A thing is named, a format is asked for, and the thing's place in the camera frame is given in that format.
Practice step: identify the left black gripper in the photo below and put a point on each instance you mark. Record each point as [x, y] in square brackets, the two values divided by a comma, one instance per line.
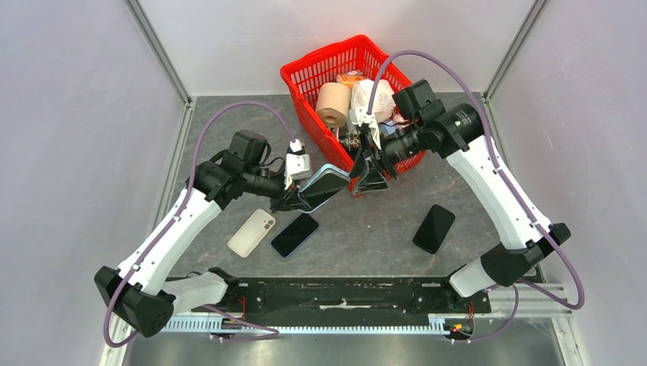
[291, 200]

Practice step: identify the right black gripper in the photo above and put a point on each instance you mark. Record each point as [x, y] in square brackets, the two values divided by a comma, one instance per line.
[372, 178]

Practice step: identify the blue phone with black screen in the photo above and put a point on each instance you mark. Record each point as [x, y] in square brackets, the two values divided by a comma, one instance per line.
[294, 235]

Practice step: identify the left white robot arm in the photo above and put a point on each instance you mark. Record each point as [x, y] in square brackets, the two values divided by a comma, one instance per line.
[138, 291]

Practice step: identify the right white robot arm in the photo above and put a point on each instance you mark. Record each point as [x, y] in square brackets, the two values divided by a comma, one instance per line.
[457, 135]

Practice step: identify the black phone on table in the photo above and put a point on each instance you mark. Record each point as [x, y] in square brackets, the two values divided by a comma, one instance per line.
[434, 229]

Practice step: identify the black packet in basket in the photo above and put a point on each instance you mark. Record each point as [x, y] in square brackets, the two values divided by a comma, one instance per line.
[349, 141]

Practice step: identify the white plastic bag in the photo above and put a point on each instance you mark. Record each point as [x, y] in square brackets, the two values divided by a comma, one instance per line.
[383, 105]

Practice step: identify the beige toilet paper roll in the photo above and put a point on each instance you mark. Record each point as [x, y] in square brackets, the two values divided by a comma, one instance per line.
[333, 104]

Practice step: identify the orange box in basket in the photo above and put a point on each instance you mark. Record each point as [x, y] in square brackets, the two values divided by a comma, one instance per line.
[349, 79]

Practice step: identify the red plastic basket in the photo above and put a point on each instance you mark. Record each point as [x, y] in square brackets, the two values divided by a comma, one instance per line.
[320, 85]

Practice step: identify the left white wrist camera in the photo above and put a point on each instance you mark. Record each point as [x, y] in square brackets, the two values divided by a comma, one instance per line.
[297, 164]

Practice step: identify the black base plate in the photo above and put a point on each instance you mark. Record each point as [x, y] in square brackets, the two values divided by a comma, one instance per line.
[347, 301]

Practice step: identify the white toothed cable rail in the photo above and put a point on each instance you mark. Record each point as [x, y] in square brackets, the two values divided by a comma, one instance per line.
[213, 323]

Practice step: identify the aluminium frame rail left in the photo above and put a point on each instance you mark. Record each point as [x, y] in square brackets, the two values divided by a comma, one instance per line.
[155, 44]

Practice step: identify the aluminium frame rail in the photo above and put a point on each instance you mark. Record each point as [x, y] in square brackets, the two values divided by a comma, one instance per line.
[525, 29]
[155, 44]

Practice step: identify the aluminium frame rail right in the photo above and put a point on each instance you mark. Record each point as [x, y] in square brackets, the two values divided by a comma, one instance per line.
[525, 29]

